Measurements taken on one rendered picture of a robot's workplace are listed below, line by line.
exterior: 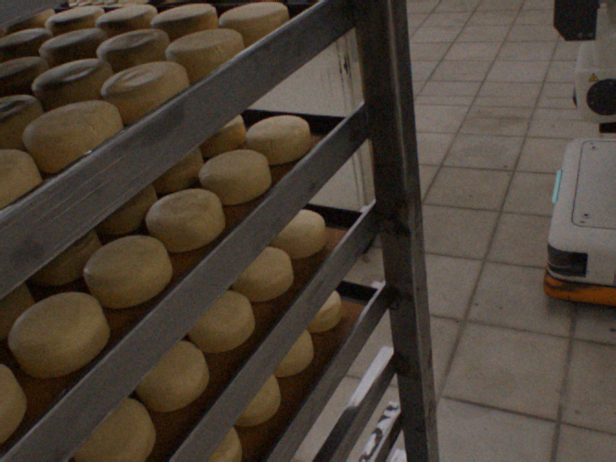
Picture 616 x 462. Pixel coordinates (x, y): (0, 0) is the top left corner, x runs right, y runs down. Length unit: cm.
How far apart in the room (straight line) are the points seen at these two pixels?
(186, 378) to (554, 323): 164
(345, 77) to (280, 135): 143
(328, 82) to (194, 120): 161
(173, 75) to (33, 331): 16
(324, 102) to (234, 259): 161
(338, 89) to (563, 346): 97
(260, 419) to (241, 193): 19
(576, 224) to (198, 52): 159
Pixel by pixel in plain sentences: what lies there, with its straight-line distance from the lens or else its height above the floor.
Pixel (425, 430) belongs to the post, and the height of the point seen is 78.
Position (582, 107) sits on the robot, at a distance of 187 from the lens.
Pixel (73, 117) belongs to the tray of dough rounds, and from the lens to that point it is 35.
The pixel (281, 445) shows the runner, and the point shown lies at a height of 97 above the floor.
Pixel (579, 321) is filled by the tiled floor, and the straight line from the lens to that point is 201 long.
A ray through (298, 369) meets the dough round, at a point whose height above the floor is 96.
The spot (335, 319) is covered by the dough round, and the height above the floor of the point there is 96.
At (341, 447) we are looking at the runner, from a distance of 60.
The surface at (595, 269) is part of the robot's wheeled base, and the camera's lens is 190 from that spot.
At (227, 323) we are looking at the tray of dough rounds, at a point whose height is 106.
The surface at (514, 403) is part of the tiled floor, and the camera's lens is 177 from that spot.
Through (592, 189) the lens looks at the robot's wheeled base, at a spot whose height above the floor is 28.
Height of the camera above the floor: 135
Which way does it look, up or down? 34 degrees down
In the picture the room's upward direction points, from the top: 11 degrees counter-clockwise
